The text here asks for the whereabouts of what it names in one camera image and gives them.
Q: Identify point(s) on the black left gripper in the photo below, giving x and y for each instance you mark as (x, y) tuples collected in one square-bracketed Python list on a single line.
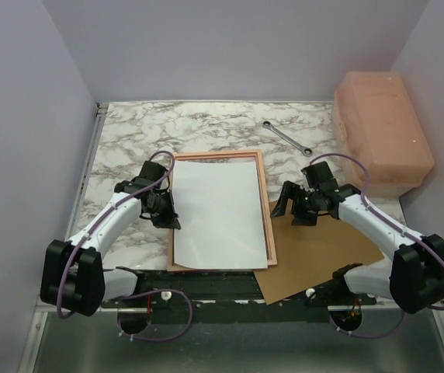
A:
[(169, 221)]

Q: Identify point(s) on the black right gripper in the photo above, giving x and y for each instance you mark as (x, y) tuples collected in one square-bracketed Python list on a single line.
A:
[(289, 190)]

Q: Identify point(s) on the printed photo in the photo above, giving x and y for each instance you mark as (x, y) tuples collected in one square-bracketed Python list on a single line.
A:
[(218, 213)]

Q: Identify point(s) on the brown backing board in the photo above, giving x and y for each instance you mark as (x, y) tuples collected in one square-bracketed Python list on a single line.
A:
[(308, 255)]

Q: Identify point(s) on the pink photo frame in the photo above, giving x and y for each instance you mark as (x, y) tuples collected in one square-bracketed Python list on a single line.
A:
[(268, 202)]

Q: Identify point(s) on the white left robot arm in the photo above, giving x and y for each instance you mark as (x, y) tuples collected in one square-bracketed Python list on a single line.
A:
[(74, 279)]

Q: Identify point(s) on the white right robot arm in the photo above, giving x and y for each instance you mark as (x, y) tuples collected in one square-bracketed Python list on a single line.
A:
[(411, 272)]

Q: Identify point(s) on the silver ratchet wrench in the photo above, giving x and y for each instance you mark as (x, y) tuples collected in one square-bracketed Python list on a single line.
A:
[(302, 149)]

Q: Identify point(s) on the translucent orange plastic box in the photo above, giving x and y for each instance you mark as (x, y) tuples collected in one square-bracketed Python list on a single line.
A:
[(377, 128)]

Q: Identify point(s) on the aluminium extrusion rail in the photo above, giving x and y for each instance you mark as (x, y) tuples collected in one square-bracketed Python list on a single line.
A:
[(40, 305)]

